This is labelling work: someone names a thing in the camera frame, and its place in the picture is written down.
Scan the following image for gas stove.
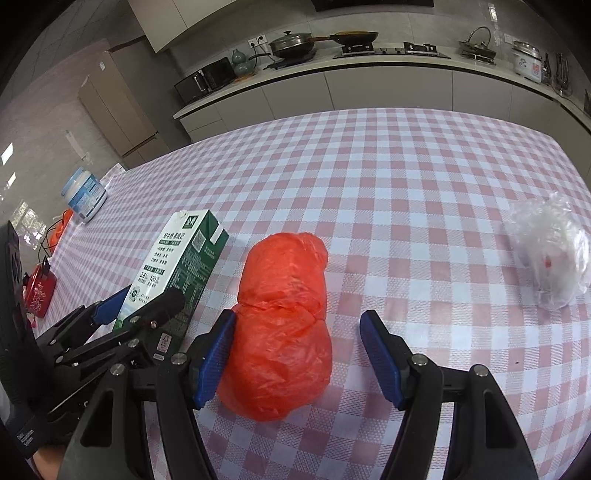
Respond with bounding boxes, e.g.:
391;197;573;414
333;41;451;59

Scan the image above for black induction cooker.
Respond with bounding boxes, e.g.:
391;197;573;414
263;51;319;70

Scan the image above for pink checked tablecloth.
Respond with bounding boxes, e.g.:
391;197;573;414
28;108;591;480

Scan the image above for lidded metal pot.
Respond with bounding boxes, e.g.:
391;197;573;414
269;31;319;60

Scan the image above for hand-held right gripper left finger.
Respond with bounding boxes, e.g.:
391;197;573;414
58;309;238;480

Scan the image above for metal utensil holder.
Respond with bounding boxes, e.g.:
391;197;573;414
553;53;571;97

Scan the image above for person's left hand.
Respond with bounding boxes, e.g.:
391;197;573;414
34;445;65;480

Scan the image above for red box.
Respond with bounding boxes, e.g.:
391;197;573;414
22;263;58;319

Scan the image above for green and white milk carton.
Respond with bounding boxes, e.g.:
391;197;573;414
113;209;230;358

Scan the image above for black microwave oven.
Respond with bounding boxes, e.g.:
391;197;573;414
174;58;235;104

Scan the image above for red plastic bag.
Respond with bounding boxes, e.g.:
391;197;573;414
217;232;333;422

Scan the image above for beige kitchen counter cabinets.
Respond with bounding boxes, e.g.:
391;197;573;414
173;58;591;144

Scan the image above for orange plastic bag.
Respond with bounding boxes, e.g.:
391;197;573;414
46;209;75;254

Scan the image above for white jar with blue label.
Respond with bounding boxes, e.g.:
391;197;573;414
62;167;108;223

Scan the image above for black wok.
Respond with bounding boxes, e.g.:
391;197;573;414
314;30;380;47

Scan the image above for clear plastic bag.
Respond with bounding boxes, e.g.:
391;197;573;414
505;191;591;310

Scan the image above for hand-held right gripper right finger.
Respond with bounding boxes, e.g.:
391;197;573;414
360;310;539;480

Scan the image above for white rice cooker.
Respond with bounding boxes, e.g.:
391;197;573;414
512;40;543;84

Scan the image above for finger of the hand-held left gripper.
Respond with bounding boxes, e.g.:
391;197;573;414
34;286;133;348
52;287;186;371

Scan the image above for beige refrigerator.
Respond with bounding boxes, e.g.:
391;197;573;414
78;48;171;167

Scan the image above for metal kettle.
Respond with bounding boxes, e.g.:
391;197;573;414
458;26;498;62

